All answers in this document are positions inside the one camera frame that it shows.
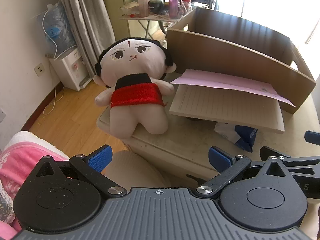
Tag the white wall socket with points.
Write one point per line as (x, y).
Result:
(39, 69)

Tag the beige cloth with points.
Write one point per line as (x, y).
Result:
(135, 170)

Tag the lined beige notepad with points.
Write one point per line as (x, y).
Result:
(225, 107)

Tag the plush doll with red skirt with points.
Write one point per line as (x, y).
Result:
(135, 62)

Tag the dark glass teapot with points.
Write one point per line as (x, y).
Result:
(156, 5)

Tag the blue white wet wipes pack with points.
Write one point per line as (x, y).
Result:
(246, 135)

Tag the magenta bottle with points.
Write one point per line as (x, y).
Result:
(173, 6)

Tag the white water dispenser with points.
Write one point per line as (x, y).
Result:
(67, 72)

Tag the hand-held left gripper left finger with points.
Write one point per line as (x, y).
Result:
(100, 156)

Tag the pink paper sheet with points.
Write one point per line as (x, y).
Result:
(225, 80)

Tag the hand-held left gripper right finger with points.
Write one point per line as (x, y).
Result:
(220, 158)

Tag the blue water jug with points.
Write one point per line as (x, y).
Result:
(57, 30)

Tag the beige desktop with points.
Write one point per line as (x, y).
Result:
(187, 140)

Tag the pink patterned blanket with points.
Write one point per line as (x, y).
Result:
(17, 160)

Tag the white towel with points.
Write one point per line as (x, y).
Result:
(25, 138)

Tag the pale pink bottle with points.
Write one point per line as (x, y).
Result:
(143, 6)

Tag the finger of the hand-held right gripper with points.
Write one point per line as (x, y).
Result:
(312, 136)
(302, 161)

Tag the brown cardboard box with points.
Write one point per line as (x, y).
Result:
(225, 55)

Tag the folding table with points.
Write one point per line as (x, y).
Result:
(150, 18)

